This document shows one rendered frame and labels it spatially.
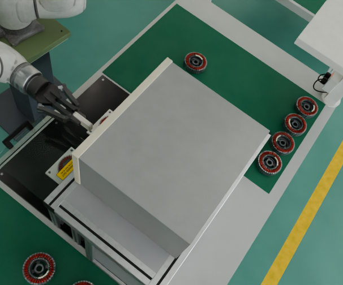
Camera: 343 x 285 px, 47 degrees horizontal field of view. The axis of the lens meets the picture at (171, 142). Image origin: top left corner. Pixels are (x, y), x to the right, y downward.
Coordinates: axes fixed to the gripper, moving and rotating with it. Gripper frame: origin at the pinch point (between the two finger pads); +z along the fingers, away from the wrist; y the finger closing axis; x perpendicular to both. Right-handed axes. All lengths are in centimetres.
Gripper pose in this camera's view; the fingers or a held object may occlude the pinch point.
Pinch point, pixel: (82, 121)
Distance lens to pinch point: 128.2
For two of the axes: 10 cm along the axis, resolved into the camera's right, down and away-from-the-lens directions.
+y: -5.8, 6.8, -4.5
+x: 1.7, -4.3, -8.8
